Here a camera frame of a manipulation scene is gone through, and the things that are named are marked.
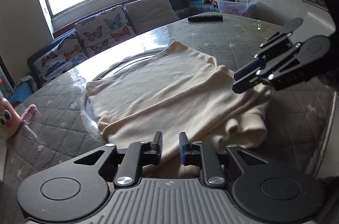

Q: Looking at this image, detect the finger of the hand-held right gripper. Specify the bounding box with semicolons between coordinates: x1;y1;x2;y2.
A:
233;43;318;94
234;27;295;81

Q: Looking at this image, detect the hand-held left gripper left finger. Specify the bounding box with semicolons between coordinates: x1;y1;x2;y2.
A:
72;131;163;188

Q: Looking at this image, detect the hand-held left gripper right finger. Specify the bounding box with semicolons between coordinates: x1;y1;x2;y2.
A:
179;132;268;188

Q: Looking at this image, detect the cream long-sleeve garment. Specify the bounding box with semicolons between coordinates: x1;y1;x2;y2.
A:
86;39;273;180

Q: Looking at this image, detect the clear plastic storage box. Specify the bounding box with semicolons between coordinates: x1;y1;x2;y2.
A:
215;0;259;18

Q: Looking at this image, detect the black remote control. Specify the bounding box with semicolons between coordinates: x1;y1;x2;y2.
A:
187;15;223;23

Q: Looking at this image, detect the dark blue sofa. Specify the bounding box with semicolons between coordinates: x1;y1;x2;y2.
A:
26;0;195;87

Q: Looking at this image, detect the beige cushion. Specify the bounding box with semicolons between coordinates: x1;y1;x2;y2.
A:
124;0;181;35

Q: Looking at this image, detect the upright butterfly print cushion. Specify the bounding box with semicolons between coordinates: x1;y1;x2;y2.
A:
75;5;137;58

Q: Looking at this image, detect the butterfly print sofa cover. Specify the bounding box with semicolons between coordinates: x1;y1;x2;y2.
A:
33;32;88;84

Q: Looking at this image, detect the blue chair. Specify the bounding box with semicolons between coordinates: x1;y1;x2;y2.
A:
12;75;38;106

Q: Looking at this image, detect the pink cartoon-face water bottle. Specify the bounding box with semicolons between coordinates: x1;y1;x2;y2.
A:
0;95;21;138

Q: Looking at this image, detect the pink bottle strap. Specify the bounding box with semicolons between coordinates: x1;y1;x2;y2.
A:
20;104;37;125

